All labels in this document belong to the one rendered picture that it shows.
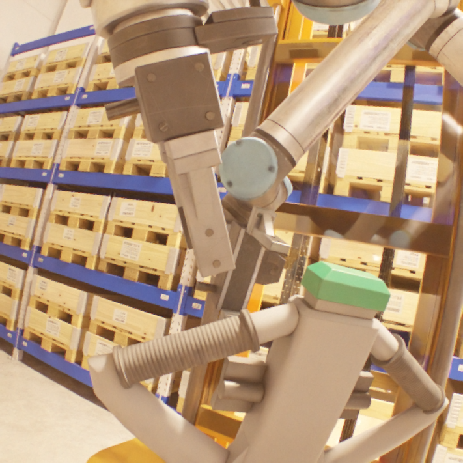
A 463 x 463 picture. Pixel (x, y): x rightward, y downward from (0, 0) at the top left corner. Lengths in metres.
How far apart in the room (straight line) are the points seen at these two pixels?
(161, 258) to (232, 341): 2.93
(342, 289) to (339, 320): 0.03
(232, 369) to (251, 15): 0.31
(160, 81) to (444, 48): 0.77
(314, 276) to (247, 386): 0.13
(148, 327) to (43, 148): 2.46
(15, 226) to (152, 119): 4.55
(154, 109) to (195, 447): 0.32
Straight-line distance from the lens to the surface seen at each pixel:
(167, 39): 0.29
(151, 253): 3.35
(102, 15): 0.31
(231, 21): 0.31
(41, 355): 4.28
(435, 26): 0.96
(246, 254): 0.60
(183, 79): 0.26
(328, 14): 0.40
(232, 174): 0.62
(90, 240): 3.83
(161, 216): 3.36
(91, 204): 3.91
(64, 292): 4.00
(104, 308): 3.63
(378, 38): 0.74
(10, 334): 4.72
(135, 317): 3.40
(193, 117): 0.26
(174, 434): 0.42
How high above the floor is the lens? 1.40
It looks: 4 degrees up
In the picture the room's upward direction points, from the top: 12 degrees clockwise
